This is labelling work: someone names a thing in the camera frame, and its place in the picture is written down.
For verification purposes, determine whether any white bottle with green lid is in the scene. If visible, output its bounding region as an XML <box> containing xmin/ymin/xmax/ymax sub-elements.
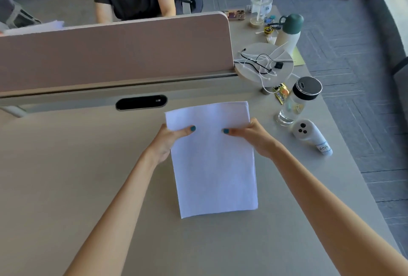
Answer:
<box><xmin>275</xmin><ymin>14</ymin><xmax>304</xmax><ymax>57</ymax></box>

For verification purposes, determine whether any phone with patterned case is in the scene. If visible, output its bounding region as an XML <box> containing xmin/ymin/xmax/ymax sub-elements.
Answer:
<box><xmin>222</xmin><ymin>10</ymin><xmax>246</xmax><ymax>21</ymax></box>

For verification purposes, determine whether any round beige tray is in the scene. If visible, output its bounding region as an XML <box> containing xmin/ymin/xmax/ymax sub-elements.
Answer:
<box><xmin>234</xmin><ymin>42</ymin><xmax>294</xmax><ymax>84</ymax></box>

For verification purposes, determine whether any yellow sticky note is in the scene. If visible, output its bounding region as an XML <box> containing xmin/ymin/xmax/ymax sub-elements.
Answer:
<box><xmin>291</xmin><ymin>46</ymin><xmax>306</xmax><ymax>66</ymax></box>

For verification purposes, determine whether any person's left hand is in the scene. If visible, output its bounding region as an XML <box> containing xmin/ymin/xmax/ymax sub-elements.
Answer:
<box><xmin>144</xmin><ymin>125</ymin><xmax>196</xmax><ymax>166</ymax></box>

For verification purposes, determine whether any clear cup with straw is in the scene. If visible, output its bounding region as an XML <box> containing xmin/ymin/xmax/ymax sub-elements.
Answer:
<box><xmin>249</xmin><ymin>0</ymin><xmax>273</xmax><ymax>28</ymax></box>

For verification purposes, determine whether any pink desk divider panel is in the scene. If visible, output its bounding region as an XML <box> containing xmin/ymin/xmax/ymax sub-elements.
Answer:
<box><xmin>0</xmin><ymin>11</ymin><xmax>236</xmax><ymax>93</ymax></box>

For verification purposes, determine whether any white cable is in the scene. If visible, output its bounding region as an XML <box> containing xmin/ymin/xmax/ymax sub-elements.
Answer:
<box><xmin>237</xmin><ymin>42</ymin><xmax>293</xmax><ymax>84</ymax></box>

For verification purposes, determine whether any black thin cable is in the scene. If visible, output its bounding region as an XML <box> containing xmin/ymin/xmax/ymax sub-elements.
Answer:
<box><xmin>234</xmin><ymin>49</ymin><xmax>284</xmax><ymax>74</ymax></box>

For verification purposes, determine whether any person's right hand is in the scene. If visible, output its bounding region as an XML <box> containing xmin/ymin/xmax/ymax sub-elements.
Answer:
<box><xmin>222</xmin><ymin>118</ymin><xmax>282</xmax><ymax>160</ymax></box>

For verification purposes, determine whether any yellow snack packet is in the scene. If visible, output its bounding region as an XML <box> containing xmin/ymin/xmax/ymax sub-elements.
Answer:
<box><xmin>273</xmin><ymin>83</ymin><xmax>290</xmax><ymax>105</ymax></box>

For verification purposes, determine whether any white paper stack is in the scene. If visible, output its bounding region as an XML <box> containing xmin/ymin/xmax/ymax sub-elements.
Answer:
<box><xmin>164</xmin><ymin>101</ymin><xmax>259</xmax><ymax>219</ymax></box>

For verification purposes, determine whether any white handheld controller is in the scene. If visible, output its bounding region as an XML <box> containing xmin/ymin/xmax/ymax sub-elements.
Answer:
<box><xmin>292</xmin><ymin>119</ymin><xmax>333</xmax><ymax>156</ymax></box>

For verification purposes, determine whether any black cable port cover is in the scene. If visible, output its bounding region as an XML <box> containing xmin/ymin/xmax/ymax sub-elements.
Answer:
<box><xmin>115</xmin><ymin>95</ymin><xmax>168</xmax><ymax>111</ymax></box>

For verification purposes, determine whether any person's left forearm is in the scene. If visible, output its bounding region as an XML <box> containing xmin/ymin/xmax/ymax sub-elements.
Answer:
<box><xmin>64</xmin><ymin>153</ymin><xmax>160</xmax><ymax>276</ymax></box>

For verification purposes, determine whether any clear bottle with black lid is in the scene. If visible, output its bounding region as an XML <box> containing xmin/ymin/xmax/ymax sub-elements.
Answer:
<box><xmin>276</xmin><ymin>76</ymin><xmax>323</xmax><ymax>126</ymax></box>

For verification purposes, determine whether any person's right forearm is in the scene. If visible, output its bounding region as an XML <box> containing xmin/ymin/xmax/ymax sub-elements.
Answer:
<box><xmin>270</xmin><ymin>144</ymin><xmax>408</xmax><ymax>276</ymax></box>

